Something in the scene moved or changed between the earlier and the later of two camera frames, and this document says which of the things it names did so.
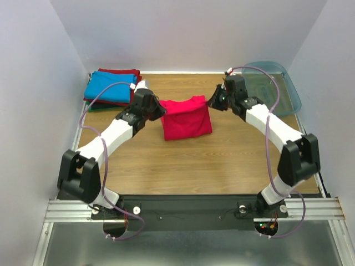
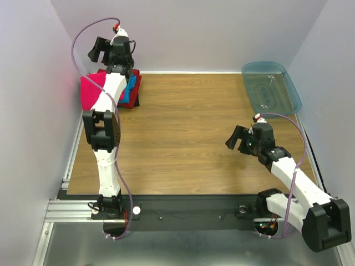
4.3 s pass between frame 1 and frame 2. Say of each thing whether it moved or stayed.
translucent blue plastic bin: stayed
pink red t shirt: moved
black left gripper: moved
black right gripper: moved
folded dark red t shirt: stayed
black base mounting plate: stayed
